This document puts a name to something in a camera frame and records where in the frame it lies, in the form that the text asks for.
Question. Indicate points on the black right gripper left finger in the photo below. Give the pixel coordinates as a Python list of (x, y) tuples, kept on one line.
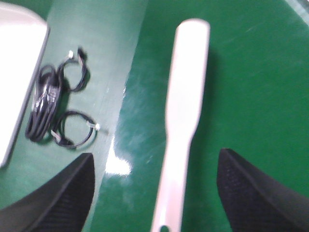
[(60, 205)]

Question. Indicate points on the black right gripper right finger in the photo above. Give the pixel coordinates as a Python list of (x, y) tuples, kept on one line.
[(255, 202)]

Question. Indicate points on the cream hand brush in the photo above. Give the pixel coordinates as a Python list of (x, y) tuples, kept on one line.
[(182, 114)]

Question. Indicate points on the cream plastic dustpan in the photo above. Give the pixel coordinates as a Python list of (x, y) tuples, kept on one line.
[(23, 39)]

